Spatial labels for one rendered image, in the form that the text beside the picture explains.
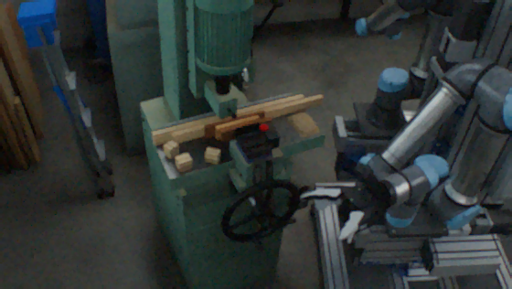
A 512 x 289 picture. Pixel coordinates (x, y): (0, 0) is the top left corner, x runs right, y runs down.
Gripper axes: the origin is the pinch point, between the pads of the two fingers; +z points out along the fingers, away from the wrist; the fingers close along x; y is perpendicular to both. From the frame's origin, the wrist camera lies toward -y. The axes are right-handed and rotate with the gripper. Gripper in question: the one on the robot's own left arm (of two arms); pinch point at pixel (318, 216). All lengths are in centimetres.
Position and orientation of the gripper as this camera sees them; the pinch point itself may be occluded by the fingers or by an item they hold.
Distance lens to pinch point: 104.0
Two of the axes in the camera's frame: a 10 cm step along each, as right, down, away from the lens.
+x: -4.5, -5.1, 7.3
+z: -8.9, 2.8, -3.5
